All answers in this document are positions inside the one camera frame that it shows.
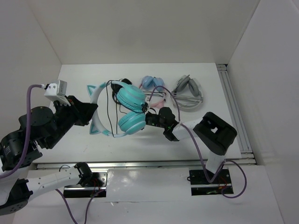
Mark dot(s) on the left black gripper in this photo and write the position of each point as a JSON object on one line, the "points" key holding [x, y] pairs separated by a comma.
{"points": [[84, 111]]}

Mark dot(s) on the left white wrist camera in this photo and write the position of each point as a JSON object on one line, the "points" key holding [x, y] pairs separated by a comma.
{"points": [[56, 91]]}

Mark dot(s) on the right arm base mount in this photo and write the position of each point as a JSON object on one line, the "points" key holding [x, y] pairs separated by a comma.
{"points": [[201, 187]]}

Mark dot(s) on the aluminium right side rail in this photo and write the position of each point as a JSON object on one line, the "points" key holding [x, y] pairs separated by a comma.
{"points": [[247, 154]]}

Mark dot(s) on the pink and blue cat-ear headphones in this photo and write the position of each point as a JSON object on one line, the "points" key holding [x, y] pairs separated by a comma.
{"points": [[153, 88]]}

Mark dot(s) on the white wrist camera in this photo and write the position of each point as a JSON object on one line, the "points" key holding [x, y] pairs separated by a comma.
{"points": [[145, 107], [56, 91]]}

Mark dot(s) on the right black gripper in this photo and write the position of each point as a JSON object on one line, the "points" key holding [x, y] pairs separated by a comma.
{"points": [[145, 117]]}

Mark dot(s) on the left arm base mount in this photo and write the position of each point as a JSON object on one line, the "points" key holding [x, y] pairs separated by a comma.
{"points": [[96, 187]]}

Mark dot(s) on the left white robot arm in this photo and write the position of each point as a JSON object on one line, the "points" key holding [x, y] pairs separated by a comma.
{"points": [[39, 128]]}

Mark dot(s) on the grey over-ear headphones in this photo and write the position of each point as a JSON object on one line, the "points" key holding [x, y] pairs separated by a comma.
{"points": [[188, 94]]}

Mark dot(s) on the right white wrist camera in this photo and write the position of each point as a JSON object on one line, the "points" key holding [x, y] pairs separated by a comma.
{"points": [[145, 107]]}

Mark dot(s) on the teal cat-ear headphones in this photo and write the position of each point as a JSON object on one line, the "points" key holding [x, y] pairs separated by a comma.
{"points": [[128, 96]]}

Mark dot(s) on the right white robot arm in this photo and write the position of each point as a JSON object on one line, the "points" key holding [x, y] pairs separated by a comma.
{"points": [[214, 132]]}

